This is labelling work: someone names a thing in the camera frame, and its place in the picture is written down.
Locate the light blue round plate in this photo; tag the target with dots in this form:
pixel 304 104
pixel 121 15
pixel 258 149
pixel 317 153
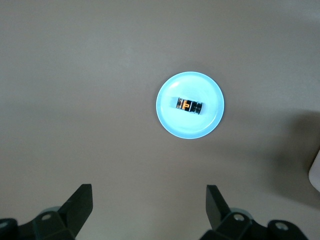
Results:
pixel 190 125

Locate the orange push button switch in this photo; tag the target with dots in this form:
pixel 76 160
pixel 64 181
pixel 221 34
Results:
pixel 186 106

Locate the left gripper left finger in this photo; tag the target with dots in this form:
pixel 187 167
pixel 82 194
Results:
pixel 67 217

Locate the white lidded storage box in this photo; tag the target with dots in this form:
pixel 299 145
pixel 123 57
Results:
pixel 315 172

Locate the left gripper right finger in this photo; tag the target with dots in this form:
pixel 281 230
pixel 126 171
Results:
pixel 230 225

